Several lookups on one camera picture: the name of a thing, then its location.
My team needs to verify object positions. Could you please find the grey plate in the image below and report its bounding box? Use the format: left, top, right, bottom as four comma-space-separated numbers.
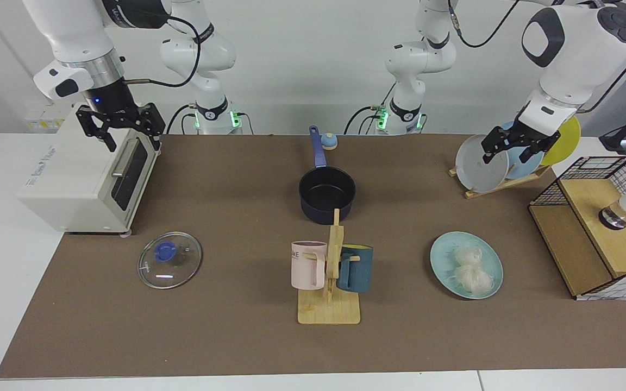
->
455, 134, 510, 194

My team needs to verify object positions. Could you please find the dark teal cup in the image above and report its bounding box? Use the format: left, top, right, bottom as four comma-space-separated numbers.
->
337, 245, 374, 294

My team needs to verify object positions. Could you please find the glass lid with blue knob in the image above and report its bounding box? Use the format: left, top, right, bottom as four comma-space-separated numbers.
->
137, 231, 203, 289

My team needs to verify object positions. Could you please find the yellow plate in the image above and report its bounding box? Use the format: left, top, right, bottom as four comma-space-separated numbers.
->
540, 115, 581, 167

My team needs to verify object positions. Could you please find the pink cup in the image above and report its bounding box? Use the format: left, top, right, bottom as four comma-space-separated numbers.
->
291, 241, 328, 291

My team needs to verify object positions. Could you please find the brown table cloth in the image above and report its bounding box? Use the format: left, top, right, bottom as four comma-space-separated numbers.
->
0, 134, 626, 379

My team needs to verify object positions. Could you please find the white vermicelli bundle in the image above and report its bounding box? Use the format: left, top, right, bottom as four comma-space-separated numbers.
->
450, 247, 496, 290

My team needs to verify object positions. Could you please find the wire basket with wooden floor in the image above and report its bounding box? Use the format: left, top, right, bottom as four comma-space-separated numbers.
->
528, 156, 626, 301

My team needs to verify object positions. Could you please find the white wall socket box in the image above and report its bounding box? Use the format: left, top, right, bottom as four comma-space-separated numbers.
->
24, 103, 74, 133

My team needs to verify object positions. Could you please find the black pot with blue handle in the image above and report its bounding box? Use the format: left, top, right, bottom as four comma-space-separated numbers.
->
298, 125, 357, 225

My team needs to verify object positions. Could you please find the blue plate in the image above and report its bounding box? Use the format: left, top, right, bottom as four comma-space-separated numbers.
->
500, 121, 545, 181

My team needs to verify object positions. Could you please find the black base cable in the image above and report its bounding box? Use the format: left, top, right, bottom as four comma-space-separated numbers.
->
166, 104, 197, 135
344, 106, 380, 135

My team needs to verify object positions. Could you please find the pale green plate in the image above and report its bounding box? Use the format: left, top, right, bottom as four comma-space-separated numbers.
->
430, 231, 504, 300

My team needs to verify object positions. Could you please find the pale toaster oven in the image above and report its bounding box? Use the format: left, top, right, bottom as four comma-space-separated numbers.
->
17, 103, 161, 238

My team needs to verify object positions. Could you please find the wooden plate rack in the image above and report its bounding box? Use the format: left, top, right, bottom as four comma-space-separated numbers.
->
448, 165, 552, 199

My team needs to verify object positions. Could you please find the wooden cup stand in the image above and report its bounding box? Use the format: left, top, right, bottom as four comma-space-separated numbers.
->
297, 209, 361, 325

